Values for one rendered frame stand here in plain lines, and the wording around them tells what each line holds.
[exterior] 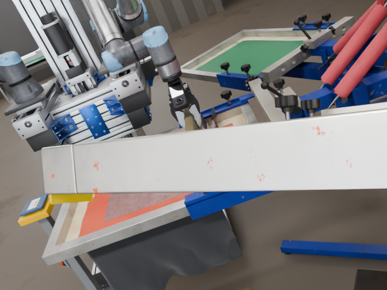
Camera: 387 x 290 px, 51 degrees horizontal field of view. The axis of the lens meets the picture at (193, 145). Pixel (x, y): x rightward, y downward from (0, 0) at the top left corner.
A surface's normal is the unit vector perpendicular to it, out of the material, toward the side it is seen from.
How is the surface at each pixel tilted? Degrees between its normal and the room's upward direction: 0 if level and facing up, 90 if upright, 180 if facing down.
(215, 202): 90
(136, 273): 93
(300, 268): 0
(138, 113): 90
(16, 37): 90
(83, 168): 58
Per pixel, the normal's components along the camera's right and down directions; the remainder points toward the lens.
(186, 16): 0.11, 0.44
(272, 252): -0.36, -0.82
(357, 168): -0.54, 0.05
